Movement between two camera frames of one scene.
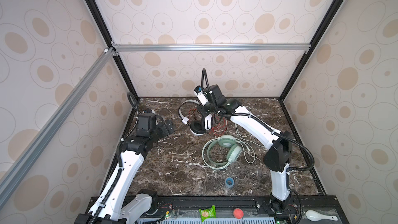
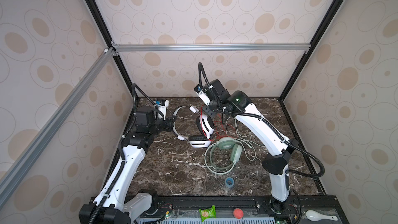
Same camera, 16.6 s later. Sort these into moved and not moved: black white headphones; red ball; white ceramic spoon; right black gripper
Moved: black white headphones
Not moved: red ball; white ceramic spoon; right black gripper
